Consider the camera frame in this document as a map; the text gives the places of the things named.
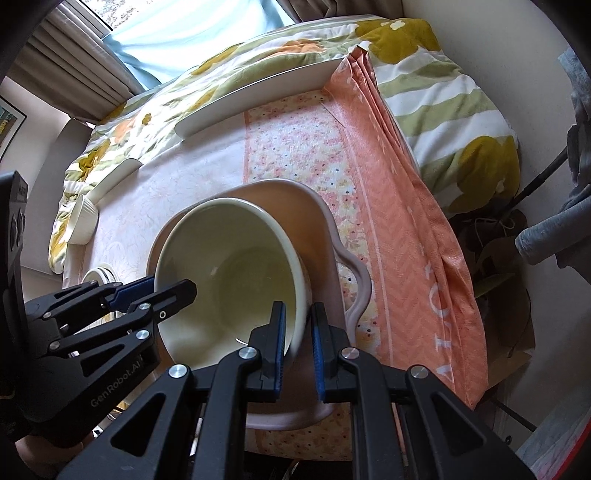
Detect large yellow duck plate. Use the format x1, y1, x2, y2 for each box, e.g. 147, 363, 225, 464
82, 265, 121, 327

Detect pink square bowl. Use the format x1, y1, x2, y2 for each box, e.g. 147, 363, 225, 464
148, 179, 372, 430

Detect cream yellow bowl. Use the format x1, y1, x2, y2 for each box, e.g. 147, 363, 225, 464
154, 197, 311, 369

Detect white round bowl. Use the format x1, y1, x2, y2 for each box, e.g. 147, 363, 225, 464
64, 195, 99, 245

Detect orange floral cloth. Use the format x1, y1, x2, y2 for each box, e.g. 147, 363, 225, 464
241, 45, 490, 462

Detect grey bed headboard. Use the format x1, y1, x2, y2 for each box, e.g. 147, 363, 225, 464
21, 120, 91, 275

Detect framed houses picture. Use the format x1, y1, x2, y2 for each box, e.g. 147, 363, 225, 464
0, 97, 27, 159

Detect grey hanging clothes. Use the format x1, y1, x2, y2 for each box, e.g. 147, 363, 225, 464
515, 48, 590, 281

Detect floral green yellow duvet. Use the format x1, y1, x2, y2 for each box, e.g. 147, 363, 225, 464
48, 16, 520, 274

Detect light blue window cloth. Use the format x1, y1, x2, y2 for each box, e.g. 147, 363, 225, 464
103, 1, 294, 89

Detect right brown curtain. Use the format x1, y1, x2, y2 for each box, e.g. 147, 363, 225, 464
277, 0, 404, 22

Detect white table edge rail left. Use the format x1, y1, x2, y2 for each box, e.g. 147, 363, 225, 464
87, 158, 142, 205

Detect white table edge rail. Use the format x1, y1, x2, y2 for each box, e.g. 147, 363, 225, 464
174, 58, 342, 139
87, 158, 142, 205

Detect white table edge rail right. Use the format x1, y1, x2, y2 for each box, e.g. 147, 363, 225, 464
174, 58, 342, 139

